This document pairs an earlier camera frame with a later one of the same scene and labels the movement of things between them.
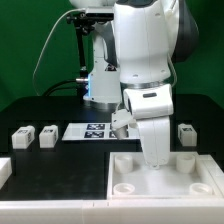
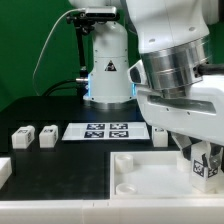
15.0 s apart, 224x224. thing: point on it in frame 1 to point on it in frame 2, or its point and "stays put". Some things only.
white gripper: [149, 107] to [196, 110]
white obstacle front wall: [112, 211] stays put
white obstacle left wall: [5, 170] stays put
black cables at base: [81, 86] stays put
